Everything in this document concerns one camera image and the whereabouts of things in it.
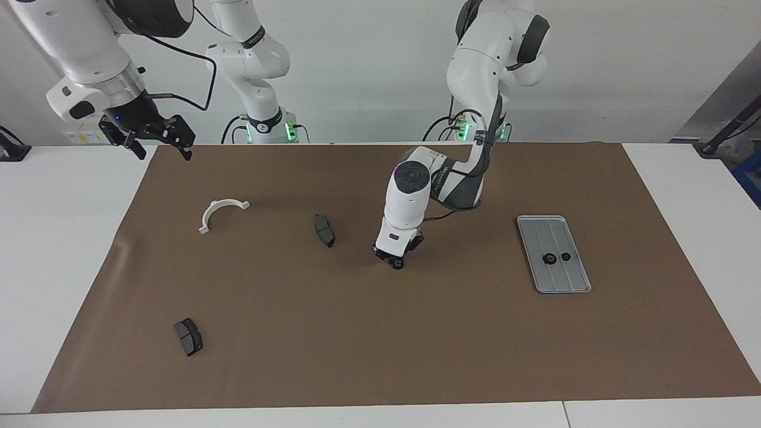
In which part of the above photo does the black base cable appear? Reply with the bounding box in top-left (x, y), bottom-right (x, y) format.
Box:
top-left (221, 115), bottom-right (246, 145)
top-left (422, 115), bottom-right (470, 143)

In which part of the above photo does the silver metal tray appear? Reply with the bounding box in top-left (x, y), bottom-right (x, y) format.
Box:
top-left (516, 215), bottom-right (592, 294)

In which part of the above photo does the black stand pole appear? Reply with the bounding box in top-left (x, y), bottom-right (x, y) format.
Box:
top-left (693, 110), bottom-right (761, 157)

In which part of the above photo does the white wall electrical box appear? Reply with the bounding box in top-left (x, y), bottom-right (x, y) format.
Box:
top-left (61, 116), bottom-right (111, 145)

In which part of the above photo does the brown table mat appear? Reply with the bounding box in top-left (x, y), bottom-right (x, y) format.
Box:
top-left (31, 141), bottom-right (761, 414)

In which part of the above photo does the white curved plastic bracket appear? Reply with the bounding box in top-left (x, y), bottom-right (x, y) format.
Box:
top-left (198, 199), bottom-right (251, 235)

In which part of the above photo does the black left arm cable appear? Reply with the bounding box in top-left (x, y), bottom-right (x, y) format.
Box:
top-left (423, 107), bottom-right (507, 222)

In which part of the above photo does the blue crate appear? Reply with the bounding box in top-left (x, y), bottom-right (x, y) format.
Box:
top-left (732, 149), bottom-right (761, 209)

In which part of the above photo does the black right base cable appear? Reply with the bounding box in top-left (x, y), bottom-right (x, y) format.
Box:
top-left (221, 115), bottom-right (246, 145)

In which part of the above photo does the thick grey brake pad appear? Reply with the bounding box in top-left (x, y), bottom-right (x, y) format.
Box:
top-left (174, 319), bottom-right (203, 357)

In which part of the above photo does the black clamp base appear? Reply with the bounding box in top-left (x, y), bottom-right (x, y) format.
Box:
top-left (0, 126), bottom-right (32, 162)

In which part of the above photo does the black left base cable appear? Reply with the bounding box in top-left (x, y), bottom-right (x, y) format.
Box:
top-left (422, 115), bottom-right (470, 143)

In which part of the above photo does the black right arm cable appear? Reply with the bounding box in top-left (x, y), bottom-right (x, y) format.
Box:
top-left (134, 27), bottom-right (218, 114)

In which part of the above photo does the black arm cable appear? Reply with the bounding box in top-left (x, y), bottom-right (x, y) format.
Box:
top-left (423, 107), bottom-right (507, 222)
top-left (134, 27), bottom-right (218, 114)

